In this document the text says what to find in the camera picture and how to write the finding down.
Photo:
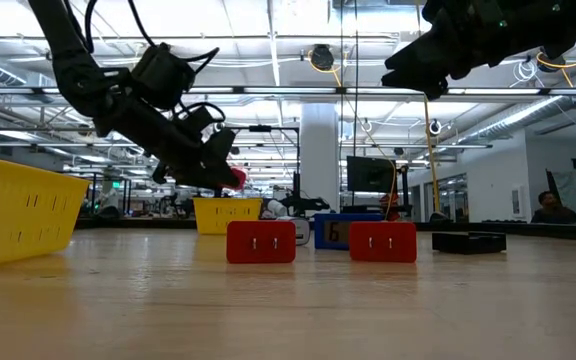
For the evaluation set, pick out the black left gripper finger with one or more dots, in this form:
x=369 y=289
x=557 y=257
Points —
x=220 y=150
x=188 y=177

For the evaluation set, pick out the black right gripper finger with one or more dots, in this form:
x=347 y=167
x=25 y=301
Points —
x=423 y=82
x=428 y=55

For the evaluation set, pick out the pink sticky note pad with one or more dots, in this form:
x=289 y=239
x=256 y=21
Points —
x=239 y=177

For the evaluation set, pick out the white office item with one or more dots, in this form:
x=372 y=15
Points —
x=302 y=231

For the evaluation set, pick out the blue block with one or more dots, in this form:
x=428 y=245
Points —
x=328 y=232

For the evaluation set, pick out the red plastic box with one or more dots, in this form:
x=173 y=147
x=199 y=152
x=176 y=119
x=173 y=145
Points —
x=383 y=242
x=260 y=242

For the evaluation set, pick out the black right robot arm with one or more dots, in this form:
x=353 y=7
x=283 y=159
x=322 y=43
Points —
x=558 y=25

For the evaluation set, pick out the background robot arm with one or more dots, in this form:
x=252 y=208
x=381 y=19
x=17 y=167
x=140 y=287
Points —
x=303 y=205

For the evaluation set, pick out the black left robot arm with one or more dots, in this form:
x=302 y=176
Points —
x=68 y=65

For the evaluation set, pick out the small black ceiling-hung device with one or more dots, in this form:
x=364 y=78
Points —
x=434 y=128

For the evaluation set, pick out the yellow plastic basket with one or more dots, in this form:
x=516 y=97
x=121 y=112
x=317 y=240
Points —
x=18 y=210
x=218 y=215

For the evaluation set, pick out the white building column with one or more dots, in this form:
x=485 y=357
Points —
x=319 y=155

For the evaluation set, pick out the black monitor screen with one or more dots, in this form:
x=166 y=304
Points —
x=370 y=175

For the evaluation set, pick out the black flat tray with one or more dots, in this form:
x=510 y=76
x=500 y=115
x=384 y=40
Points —
x=468 y=243

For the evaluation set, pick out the person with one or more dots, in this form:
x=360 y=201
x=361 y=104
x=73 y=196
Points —
x=550 y=212

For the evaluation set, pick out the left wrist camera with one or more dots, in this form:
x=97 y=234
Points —
x=200 y=120

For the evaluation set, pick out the black metal rig frame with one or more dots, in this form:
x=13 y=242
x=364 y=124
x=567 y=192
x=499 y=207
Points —
x=268 y=129

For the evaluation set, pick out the black table edge frame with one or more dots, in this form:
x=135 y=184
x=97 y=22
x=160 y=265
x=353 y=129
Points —
x=133 y=223

